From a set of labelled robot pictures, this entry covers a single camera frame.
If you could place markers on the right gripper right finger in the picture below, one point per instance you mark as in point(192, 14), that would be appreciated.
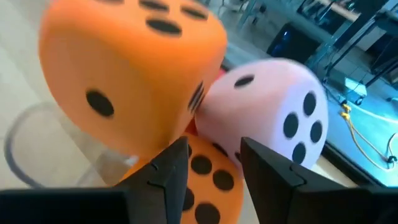
point(270, 186)

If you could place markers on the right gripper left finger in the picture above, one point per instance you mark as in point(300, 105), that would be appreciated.
point(161, 186)

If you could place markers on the large red foam die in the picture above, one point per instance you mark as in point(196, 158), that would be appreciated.
point(190, 128)

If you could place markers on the large pink foam die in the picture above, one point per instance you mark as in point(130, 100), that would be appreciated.
point(258, 109)

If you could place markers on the clear plastic container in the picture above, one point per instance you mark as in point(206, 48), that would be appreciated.
point(93, 161)

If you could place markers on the white power strip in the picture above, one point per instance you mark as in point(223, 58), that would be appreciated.
point(356, 88)

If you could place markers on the black lit computer tower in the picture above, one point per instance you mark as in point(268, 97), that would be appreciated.
point(289, 46)

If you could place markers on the grey metal desk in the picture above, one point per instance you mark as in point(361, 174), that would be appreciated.
point(332, 43)

